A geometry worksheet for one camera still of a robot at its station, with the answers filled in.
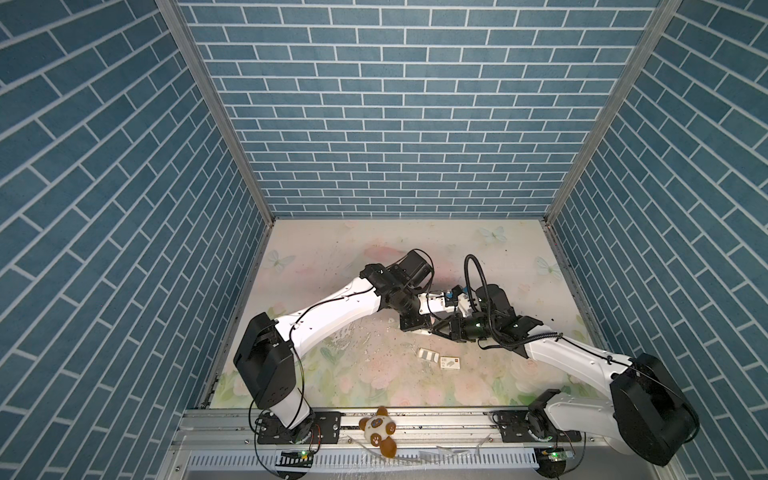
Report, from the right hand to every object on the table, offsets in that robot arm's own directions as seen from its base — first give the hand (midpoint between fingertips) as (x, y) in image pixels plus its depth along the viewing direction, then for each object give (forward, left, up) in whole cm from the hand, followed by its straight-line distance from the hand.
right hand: (431, 329), depth 80 cm
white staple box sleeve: (-5, -6, -9) cm, 12 cm away
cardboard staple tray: (-3, 0, -11) cm, 11 cm away
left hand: (+1, +1, +4) cm, 4 cm away
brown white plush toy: (-23, +12, -7) cm, 27 cm away
